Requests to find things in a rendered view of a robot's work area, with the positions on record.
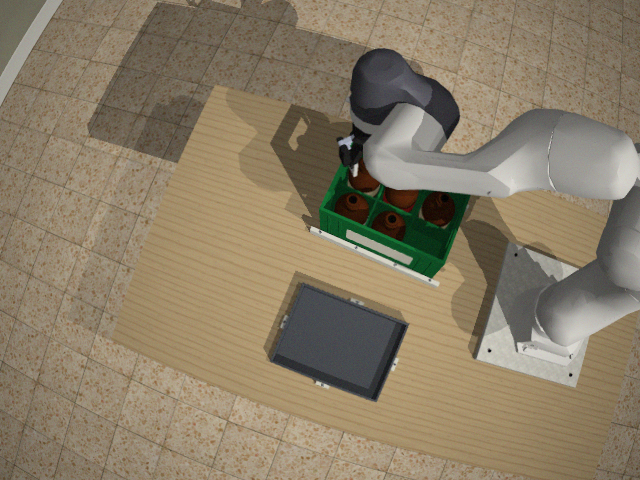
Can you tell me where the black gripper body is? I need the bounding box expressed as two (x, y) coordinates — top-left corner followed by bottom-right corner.
(350, 123), (371, 145)

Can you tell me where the green plastic bottle crate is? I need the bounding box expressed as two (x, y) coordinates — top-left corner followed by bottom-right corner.
(319, 162), (466, 278)

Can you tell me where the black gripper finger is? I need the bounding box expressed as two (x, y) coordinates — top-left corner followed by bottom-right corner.
(337, 135), (363, 177)

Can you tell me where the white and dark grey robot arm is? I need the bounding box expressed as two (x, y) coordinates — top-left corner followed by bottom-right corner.
(345, 48), (640, 367)

